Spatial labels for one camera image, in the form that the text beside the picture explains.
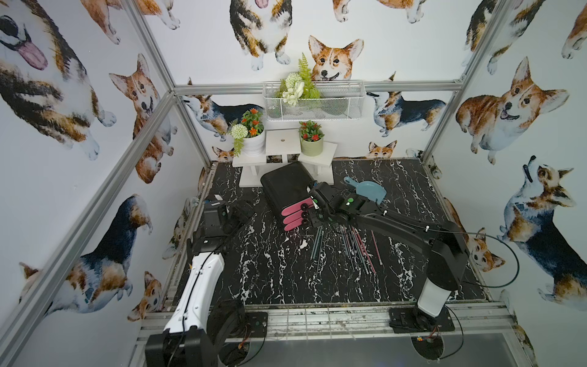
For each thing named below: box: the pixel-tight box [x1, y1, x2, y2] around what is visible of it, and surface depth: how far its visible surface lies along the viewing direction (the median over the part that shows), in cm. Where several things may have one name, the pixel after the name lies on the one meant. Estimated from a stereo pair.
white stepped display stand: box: [231, 128, 338, 188], surface depth 103 cm
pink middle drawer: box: [282, 209, 305, 225], surface depth 90 cm
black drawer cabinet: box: [260, 161, 316, 215], surface depth 92 cm
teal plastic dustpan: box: [343, 175, 388, 205], surface depth 112 cm
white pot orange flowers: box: [230, 107, 266, 157], surface depth 95 cm
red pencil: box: [351, 225, 377, 274], surface depth 92 cm
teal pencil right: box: [351, 231, 370, 275], surface depth 90 cm
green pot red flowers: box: [298, 120, 325, 157], surface depth 97 cm
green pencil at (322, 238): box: [316, 228, 325, 264], surface depth 94 cm
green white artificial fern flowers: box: [275, 51, 321, 107], surface depth 82 cm
